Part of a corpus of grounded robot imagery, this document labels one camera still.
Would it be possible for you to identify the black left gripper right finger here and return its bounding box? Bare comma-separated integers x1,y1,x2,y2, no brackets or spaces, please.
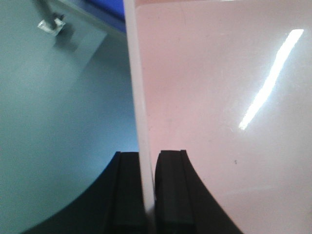
155,150,242,234

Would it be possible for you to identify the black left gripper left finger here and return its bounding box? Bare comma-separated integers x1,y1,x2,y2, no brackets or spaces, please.
25,152,148,234

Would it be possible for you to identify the pink plastic bin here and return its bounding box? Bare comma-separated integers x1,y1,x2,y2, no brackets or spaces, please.
124,0,312,234

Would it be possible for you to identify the small blue bin rear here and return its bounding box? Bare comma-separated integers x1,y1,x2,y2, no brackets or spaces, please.
59,0,126,34

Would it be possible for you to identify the metal bracket clip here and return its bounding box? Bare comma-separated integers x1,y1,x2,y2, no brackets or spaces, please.
37,13,66,36

